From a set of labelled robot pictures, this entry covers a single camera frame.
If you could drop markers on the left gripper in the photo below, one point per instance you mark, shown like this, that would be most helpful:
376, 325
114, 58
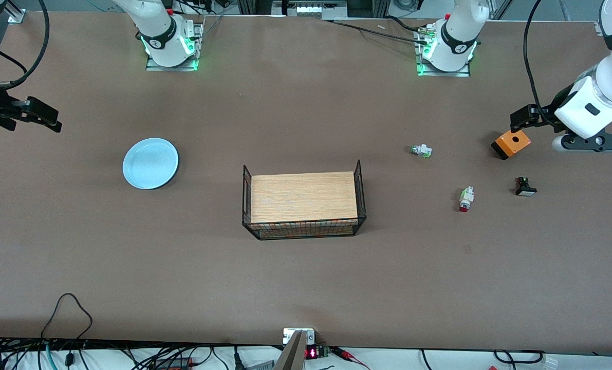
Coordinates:
548, 116

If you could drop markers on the red push button switch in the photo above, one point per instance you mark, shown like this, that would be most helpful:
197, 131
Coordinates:
466, 198

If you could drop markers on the light blue plate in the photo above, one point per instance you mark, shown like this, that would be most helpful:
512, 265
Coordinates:
150, 163

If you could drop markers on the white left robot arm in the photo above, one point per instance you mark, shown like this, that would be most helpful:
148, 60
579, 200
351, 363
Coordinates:
455, 41

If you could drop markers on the black square push button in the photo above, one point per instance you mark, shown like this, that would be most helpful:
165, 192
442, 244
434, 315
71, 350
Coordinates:
524, 188

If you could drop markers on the wooden board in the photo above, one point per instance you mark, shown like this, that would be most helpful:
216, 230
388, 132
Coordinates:
303, 198

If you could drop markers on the red clip lead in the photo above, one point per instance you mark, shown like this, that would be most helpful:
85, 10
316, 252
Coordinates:
349, 355

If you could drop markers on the red digit display module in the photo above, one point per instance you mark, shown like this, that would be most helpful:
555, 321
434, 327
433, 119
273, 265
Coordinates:
316, 353

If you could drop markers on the orange button enclosure box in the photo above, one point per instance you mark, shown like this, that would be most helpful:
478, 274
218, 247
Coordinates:
512, 144

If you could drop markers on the aluminium frame profile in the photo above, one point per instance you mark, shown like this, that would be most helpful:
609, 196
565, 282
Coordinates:
15, 11

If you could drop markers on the green push button switch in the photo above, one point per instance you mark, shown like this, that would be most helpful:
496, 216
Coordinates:
421, 150

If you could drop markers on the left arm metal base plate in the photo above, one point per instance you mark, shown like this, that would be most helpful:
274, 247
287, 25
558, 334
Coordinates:
424, 72

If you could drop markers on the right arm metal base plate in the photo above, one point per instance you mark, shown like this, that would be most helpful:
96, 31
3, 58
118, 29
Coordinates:
154, 67

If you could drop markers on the grey metal camera stand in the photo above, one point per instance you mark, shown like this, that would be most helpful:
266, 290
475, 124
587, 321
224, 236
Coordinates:
293, 354

